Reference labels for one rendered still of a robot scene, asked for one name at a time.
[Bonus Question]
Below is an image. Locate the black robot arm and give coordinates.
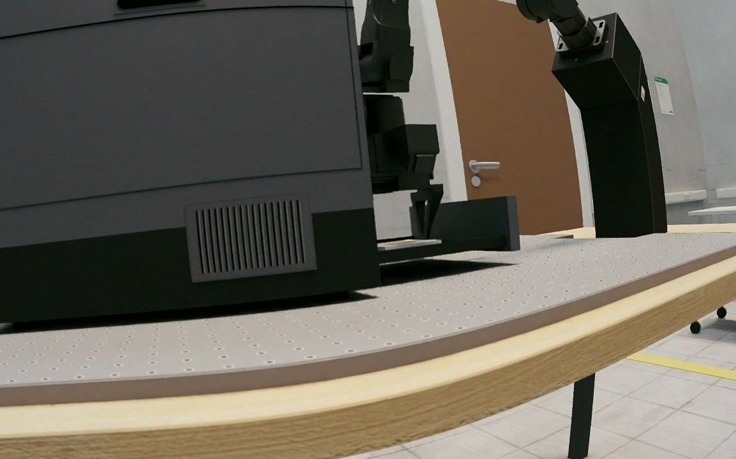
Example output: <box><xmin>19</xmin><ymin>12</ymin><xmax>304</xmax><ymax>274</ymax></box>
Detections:
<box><xmin>358</xmin><ymin>0</ymin><xmax>609</xmax><ymax>173</ymax></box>

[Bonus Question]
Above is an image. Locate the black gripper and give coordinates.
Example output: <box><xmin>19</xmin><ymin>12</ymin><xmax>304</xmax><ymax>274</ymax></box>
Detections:
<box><xmin>371</xmin><ymin>171</ymin><xmax>444</xmax><ymax>240</ymax></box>

